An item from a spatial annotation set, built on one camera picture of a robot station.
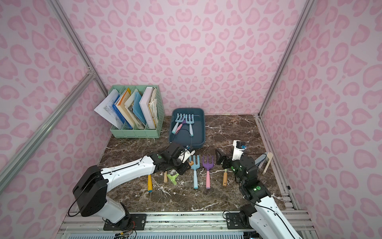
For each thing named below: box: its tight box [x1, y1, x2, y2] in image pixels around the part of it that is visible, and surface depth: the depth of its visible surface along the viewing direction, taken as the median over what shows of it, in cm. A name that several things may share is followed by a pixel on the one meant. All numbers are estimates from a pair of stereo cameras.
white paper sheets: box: [94, 89, 123, 130], surface depth 99 cm
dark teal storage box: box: [169, 107, 206, 149], surface depth 114 cm
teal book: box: [132, 91, 147, 125], surface depth 96 cm
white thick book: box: [139, 86, 156, 130], surface depth 99 cm
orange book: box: [116, 90, 136, 129], surface depth 99 cm
